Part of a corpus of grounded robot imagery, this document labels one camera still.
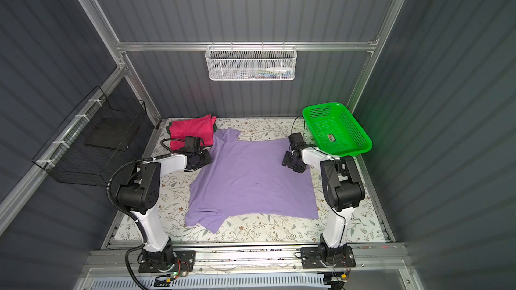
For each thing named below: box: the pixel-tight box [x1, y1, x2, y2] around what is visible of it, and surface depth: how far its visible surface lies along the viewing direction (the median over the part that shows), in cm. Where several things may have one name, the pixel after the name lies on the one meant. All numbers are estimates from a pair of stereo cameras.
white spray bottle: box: [266, 67, 293, 76], surface depth 93 cm
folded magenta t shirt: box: [169, 114, 217, 151], surface depth 111 cm
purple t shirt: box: [185, 127, 319, 235], surface depth 94 cm
